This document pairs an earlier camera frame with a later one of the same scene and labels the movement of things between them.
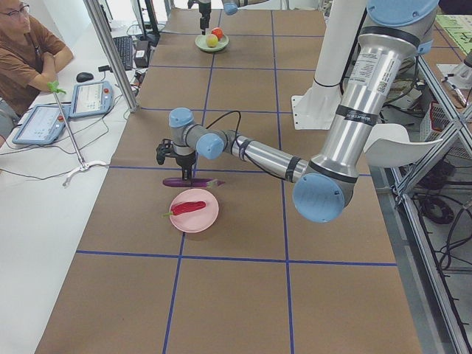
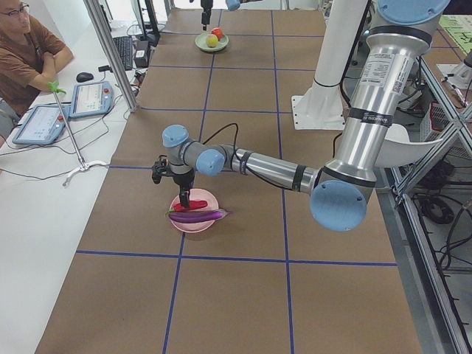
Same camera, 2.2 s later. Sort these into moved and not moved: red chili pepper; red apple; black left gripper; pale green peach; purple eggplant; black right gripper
Moved: purple eggplant; black left gripper
Not moved: pale green peach; red chili pepper; red apple; black right gripper
